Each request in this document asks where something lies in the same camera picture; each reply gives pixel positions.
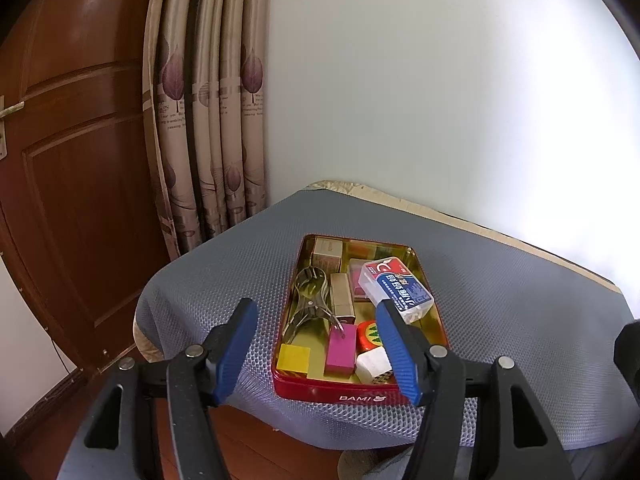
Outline white eraser block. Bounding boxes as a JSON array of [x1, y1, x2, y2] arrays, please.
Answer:
[[355, 347, 393, 385]]

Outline red round tape measure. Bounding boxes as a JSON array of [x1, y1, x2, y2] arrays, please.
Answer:
[[357, 320, 382, 353]]

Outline grey mesh mat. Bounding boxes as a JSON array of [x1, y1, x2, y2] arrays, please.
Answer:
[[136, 188, 639, 450]]

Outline pink block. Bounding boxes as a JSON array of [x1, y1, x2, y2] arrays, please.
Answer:
[[324, 324, 357, 375]]

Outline yellow block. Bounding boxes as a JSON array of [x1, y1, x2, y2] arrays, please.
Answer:
[[277, 344, 310, 376]]

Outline red gold metal tin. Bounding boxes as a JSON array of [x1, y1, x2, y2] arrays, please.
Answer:
[[271, 234, 428, 405]]

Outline gold rectangular tube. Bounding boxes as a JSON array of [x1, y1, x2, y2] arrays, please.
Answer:
[[330, 273, 356, 324]]

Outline pink flat eraser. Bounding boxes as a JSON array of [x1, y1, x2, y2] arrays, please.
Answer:
[[347, 259, 369, 301]]

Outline brown wooden door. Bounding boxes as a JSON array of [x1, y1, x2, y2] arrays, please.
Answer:
[[1, 0, 169, 370]]

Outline orange small block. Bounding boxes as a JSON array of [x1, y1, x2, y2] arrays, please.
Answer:
[[346, 240, 376, 260]]

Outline metal binder clips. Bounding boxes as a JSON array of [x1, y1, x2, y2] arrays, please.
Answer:
[[282, 266, 345, 344]]

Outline beige printed small box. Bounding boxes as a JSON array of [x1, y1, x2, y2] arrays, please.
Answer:
[[311, 236, 344, 275]]

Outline beige patterned curtain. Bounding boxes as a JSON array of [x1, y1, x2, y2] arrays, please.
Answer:
[[142, 0, 268, 259]]

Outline metal door handle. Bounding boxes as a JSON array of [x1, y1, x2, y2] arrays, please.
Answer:
[[0, 96, 25, 159]]

